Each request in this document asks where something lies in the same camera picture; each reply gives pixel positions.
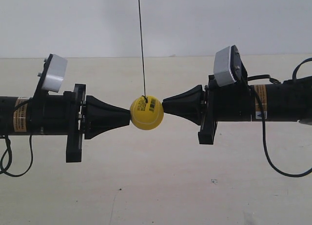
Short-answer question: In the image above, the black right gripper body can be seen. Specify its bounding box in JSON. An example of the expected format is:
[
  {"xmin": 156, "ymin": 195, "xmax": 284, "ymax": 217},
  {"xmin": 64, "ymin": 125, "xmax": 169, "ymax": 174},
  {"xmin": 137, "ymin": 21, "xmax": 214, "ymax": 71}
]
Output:
[{"xmin": 198, "ymin": 75, "xmax": 254, "ymax": 144}]

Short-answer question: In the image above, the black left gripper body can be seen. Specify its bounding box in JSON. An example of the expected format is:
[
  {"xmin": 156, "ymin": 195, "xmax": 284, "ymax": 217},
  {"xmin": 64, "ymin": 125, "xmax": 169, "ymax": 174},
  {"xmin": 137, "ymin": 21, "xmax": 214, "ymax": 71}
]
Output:
[{"xmin": 30, "ymin": 83, "xmax": 86, "ymax": 163}]

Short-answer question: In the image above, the yellow tennis ball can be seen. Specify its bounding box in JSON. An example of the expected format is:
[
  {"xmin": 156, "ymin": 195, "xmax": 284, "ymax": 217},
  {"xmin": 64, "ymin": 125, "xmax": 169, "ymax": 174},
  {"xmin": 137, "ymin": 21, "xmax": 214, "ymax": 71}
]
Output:
[{"xmin": 130, "ymin": 96, "xmax": 164, "ymax": 130}]

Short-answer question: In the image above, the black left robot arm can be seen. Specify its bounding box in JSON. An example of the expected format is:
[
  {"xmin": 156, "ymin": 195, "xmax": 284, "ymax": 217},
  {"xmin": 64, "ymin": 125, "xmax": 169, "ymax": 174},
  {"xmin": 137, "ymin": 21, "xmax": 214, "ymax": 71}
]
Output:
[{"xmin": 0, "ymin": 83, "xmax": 131, "ymax": 163}]

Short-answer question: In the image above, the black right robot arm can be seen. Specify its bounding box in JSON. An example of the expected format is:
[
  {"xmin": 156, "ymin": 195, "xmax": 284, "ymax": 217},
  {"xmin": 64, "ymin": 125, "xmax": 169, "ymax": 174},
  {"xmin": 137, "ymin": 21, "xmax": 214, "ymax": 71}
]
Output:
[{"xmin": 162, "ymin": 76, "xmax": 312, "ymax": 144}]

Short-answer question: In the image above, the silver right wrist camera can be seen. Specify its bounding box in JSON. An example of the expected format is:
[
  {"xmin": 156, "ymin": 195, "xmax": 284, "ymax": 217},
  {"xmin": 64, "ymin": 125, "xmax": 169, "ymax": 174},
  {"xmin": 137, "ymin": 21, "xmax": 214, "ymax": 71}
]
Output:
[{"xmin": 213, "ymin": 44, "xmax": 248, "ymax": 87}]

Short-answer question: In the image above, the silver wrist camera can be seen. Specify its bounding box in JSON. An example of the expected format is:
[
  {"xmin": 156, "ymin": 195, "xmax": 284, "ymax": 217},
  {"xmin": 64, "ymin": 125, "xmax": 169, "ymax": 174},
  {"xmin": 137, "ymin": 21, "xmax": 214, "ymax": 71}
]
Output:
[
  {"xmin": 213, "ymin": 44, "xmax": 248, "ymax": 87},
  {"xmin": 37, "ymin": 54, "xmax": 68, "ymax": 93}
]

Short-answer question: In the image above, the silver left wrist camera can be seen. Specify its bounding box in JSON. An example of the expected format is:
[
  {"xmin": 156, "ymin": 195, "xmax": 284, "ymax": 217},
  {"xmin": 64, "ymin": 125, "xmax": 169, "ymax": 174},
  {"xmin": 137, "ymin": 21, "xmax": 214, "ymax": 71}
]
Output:
[{"xmin": 37, "ymin": 54, "xmax": 68, "ymax": 93}]

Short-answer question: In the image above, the thin black hanging string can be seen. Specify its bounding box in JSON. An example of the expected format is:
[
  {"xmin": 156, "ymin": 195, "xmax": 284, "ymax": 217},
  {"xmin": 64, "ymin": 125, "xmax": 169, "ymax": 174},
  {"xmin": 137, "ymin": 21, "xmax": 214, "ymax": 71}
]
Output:
[{"xmin": 136, "ymin": 0, "xmax": 150, "ymax": 104}]

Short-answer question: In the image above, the black right camera cable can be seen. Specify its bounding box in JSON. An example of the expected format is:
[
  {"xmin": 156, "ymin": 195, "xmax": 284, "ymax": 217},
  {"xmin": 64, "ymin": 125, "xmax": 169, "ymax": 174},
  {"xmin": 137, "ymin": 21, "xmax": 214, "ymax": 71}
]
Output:
[{"xmin": 240, "ymin": 57, "xmax": 312, "ymax": 179}]

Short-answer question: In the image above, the black camera cable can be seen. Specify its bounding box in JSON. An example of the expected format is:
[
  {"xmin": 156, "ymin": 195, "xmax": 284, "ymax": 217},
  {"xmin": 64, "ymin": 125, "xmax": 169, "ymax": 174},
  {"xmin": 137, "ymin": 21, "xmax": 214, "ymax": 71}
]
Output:
[
  {"xmin": 240, "ymin": 57, "xmax": 312, "ymax": 179},
  {"xmin": 0, "ymin": 98, "xmax": 34, "ymax": 178}
]

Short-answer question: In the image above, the black left camera cable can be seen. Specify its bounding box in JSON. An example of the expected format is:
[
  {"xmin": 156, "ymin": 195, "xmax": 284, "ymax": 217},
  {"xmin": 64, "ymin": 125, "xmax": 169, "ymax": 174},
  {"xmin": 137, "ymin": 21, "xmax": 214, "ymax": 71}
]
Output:
[{"xmin": 0, "ymin": 98, "xmax": 34, "ymax": 178}]

